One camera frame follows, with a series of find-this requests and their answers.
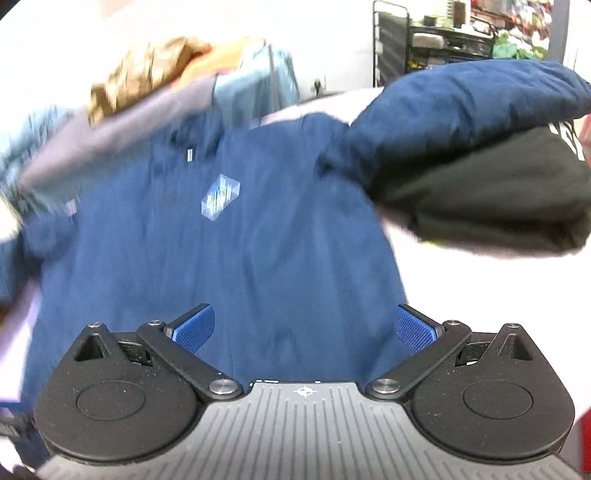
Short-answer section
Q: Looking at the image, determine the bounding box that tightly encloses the olive brown padded jacket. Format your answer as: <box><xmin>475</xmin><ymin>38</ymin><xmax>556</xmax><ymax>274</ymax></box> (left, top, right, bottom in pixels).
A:
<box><xmin>87</xmin><ymin>36</ymin><xmax>212</xmax><ymax>125</ymax></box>

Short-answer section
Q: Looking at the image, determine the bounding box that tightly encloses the black folded garment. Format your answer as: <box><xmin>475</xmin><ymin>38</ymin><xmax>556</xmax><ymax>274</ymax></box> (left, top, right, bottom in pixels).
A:
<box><xmin>368</xmin><ymin>124</ymin><xmax>590</xmax><ymax>255</ymax></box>

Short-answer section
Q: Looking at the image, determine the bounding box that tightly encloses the teal skirted bed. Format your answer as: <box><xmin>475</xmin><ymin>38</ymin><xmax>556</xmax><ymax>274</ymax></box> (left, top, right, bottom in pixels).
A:
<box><xmin>1</xmin><ymin>40</ymin><xmax>300</xmax><ymax>215</ymax></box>

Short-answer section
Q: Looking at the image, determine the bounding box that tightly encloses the navy blue hooded sweatshirt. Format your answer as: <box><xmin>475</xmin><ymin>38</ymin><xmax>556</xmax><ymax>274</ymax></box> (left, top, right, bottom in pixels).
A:
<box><xmin>1</xmin><ymin>60</ymin><xmax>590</xmax><ymax>407</ymax></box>

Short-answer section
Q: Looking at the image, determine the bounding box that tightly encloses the grey bed blanket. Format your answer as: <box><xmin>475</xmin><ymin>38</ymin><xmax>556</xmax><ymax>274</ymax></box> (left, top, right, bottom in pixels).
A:
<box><xmin>17</xmin><ymin>76</ymin><xmax>216</xmax><ymax>190</ymax></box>

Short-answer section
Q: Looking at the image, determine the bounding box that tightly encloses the black wire storage rack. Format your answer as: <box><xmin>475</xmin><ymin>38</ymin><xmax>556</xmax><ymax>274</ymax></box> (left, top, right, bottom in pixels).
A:
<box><xmin>372</xmin><ymin>0</ymin><xmax>574</xmax><ymax>89</ymax></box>

